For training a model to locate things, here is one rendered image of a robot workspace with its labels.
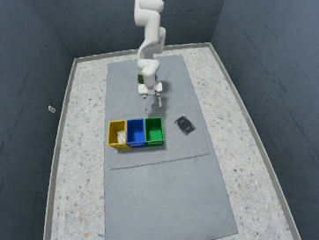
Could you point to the yellow bin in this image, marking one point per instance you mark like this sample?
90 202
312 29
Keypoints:
113 128

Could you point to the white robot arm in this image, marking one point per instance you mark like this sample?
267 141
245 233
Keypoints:
154 34

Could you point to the blue bin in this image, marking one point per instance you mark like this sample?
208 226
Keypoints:
135 133

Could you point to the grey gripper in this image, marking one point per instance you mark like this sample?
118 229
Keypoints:
143 91

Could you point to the green bin with label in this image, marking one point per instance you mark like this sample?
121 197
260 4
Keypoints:
154 131

